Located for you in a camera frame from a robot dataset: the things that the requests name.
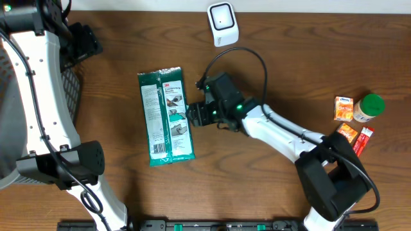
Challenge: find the green white snack bag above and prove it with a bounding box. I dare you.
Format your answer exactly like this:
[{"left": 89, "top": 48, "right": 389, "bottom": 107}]
[{"left": 137, "top": 67, "right": 195, "bottom": 167}]

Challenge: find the orange small box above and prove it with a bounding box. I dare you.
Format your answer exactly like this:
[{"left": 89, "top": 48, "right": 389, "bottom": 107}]
[
  {"left": 337, "top": 123, "right": 358, "bottom": 143},
  {"left": 334, "top": 96, "right": 354, "bottom": 122}
]

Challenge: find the red white snack stick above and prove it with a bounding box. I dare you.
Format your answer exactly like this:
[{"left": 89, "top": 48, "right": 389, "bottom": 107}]
[{"left": 353, "top": 126, "right": 375, "bottom": 157}]

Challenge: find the green lid spice jar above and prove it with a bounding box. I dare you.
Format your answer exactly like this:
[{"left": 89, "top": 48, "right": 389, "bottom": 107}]
[{"left": 353, "top": 94, "right": 385, "bottom": 123}]

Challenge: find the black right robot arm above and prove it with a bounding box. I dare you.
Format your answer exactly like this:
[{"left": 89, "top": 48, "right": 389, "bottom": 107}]
[{"left": 187, "top": 73, "right": 372, "bottom": 230}]

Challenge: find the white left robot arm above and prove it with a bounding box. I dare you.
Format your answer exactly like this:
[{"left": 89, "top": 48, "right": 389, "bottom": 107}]
[{"left": 1, "top": 0, "right": 134, "bottom": 230}]

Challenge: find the white barcode scanner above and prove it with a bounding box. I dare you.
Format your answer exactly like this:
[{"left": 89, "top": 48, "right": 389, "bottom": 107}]
[{"left": 207, "top": 1, "right": 240, "bottom": 47}]

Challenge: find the grey plastic basket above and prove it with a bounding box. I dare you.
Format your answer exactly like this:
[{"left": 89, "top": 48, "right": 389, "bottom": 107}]
[{"left": 1, "top": 48, "right": 82, "bottom": 189}]

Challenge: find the black mounting rail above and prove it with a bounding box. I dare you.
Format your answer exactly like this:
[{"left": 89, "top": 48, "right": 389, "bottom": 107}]
[{"left": 57, "top": 220, "right": 380, "bottom": 231}]

